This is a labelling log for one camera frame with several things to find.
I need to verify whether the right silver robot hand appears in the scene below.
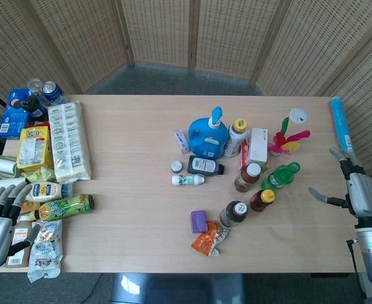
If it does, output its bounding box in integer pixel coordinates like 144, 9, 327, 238
308, 146, 372, 219

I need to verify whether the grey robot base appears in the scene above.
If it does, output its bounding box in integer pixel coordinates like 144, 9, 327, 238
109, 272, 246, 304

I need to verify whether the green soda bottle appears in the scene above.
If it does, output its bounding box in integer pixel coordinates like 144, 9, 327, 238
260, 161, 301, 192

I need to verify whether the brown labelled box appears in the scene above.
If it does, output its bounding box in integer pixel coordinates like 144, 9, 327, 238
4, 215, 35, 269

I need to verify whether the white paper roll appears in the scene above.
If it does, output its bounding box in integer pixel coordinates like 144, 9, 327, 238
0, 177, 28, 193

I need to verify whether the white blue snack bag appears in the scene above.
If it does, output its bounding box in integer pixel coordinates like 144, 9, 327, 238
27, 219, 64, 284

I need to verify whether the white lint roller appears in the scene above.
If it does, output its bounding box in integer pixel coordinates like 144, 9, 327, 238
0, 154, 23, 180

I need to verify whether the mayonnaise squeeze bottle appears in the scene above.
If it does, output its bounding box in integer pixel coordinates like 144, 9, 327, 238
24, 180, 73, 203

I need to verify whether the blue cylindrical tube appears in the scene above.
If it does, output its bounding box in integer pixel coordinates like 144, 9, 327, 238
329, 96, 354, 153

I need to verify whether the light green crumpled bag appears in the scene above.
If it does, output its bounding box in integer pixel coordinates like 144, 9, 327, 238
20, 167, 58, 184

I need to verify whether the green chips canister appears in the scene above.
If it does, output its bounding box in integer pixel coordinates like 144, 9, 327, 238
30, 193, 95, 222

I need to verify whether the yellow Lipo biscuit bag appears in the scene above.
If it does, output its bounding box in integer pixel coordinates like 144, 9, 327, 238
16, 126, 54, 172

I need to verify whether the colourful feather shuttlecock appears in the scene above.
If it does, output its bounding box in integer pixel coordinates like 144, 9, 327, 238
267, 117, 311, 158

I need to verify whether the white round lid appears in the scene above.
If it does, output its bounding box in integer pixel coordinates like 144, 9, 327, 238
289, 108, 309, 125

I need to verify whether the brown bottle yellow cap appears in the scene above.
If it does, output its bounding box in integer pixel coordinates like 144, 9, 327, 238
249, 189, 276, 212

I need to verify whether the blue Oreo box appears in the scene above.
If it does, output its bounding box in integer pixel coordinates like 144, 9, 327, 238
0, 88, 35, 139

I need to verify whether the white rectangular carton box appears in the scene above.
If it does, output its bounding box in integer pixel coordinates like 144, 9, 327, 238
246, 127, 269, 165

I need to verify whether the cream wafer package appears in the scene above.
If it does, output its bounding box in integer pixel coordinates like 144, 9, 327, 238
47, 100, 92, 184

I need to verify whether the brown tea bottle white cap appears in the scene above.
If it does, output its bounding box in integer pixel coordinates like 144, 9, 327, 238
234, 162, 263, 193

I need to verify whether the red white snack packet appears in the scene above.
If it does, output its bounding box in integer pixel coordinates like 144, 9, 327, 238
238, 139, 252, 168

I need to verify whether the dark cola bottle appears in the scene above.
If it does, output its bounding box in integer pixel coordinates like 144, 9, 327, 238
20, 95, 49, 122

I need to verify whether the dark glass jar white lid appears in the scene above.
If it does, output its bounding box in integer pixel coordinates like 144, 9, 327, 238
219, 200, 249, 229

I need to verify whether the white bottle yellow cap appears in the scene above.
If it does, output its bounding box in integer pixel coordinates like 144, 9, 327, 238
223, 118, 249, 158

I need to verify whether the silver top can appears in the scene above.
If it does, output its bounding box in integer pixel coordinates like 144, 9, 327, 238
26, 77, 47, 104

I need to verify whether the blue soda can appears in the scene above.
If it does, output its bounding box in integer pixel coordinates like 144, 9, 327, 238
42, 80, 64, 106

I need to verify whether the black ink bottle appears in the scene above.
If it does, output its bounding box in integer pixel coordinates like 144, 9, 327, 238
187, 155, 226, 176

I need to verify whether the orange snack packet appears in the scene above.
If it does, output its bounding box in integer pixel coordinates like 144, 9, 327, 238
190, 220, 230, 257

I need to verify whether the blue detergent jug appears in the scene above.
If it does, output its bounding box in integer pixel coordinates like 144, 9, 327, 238
187, 106, 230, 160

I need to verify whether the purple soap block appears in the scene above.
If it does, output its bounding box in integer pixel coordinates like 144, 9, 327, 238
190, 210, 208, 234

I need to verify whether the white green small bottle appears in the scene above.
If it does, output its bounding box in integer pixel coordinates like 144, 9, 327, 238
171, 174, 206, 187

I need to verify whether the small lavender box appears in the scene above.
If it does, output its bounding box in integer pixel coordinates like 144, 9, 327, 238
173, 128, 190, 155

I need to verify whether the woven folding screen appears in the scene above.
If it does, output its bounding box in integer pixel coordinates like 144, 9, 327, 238
0, 0, 372, 229

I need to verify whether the black cable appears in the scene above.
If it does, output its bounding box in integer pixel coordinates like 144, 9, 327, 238
345, 239, 367, 274

